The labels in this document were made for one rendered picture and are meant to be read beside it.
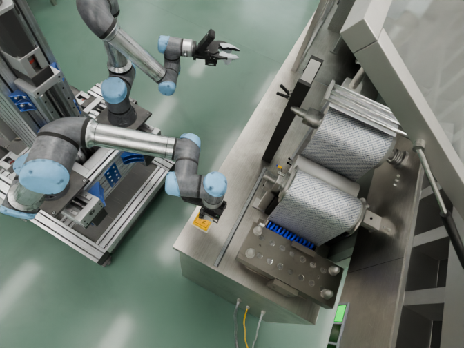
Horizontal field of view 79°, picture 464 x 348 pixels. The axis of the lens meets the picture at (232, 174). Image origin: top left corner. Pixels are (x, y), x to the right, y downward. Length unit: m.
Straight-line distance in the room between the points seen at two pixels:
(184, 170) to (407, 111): 0.65
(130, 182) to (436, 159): 1.92
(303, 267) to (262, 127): 0.77
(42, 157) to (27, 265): 1.54
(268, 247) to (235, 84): 2.14
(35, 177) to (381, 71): 0.84
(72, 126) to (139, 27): 2.71
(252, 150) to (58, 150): 0.90
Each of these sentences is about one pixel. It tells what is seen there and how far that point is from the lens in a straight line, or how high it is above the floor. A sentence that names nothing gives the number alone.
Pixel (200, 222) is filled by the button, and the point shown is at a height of 0.92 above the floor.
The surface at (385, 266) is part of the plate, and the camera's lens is 0.93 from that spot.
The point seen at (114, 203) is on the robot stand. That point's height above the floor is 0.21.
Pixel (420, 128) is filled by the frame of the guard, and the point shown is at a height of 1.86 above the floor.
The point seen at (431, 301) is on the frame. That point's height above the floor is 1.54.
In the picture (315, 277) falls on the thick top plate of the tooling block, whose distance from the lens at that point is 1.20.
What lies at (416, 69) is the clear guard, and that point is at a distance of 0.50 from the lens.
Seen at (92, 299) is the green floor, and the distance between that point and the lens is 2.21.
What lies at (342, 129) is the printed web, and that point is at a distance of 1.04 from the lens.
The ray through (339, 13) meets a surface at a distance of 1.70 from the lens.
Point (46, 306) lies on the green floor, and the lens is 2.30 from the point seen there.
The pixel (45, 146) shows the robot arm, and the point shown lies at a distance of 0.95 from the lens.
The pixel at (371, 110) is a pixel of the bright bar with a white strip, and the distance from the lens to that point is 1.06.
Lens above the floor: 2.12
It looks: 62 degrees down
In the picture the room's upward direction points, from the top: 17 degrees clockwise
